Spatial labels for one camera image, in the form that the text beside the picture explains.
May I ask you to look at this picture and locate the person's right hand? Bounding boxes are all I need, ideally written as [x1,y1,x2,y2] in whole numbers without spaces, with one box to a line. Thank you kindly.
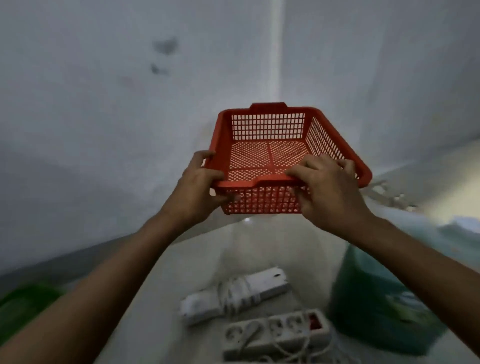
[284,153,372,235]

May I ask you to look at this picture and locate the person's left hand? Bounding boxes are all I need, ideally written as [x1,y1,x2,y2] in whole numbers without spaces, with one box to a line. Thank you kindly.
[161,149,241,230]

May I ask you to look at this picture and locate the red plastic basket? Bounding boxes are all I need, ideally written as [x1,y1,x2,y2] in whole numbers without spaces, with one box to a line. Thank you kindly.
[204,101,373,215]

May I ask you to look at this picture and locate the white cord-wrapped power strip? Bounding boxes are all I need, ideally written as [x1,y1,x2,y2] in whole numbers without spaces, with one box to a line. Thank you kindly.
[179,266,292,327]

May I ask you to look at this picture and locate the green dish soap jug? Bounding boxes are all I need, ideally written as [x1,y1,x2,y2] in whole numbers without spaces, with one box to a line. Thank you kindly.
[325,213,480,357]

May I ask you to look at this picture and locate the white power strip red switch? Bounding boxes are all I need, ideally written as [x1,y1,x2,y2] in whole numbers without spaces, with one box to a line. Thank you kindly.
[221,308,333,363]

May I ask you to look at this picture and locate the green plastic basket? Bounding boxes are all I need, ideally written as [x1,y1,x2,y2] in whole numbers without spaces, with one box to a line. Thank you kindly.
[0,283,65,346]

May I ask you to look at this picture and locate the person's left forearm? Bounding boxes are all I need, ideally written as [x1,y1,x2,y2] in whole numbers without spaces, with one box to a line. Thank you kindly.
[0,209,196,364]

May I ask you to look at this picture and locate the person's right forearm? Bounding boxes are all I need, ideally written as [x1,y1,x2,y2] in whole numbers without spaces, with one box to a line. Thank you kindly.
[337,213,480,353]

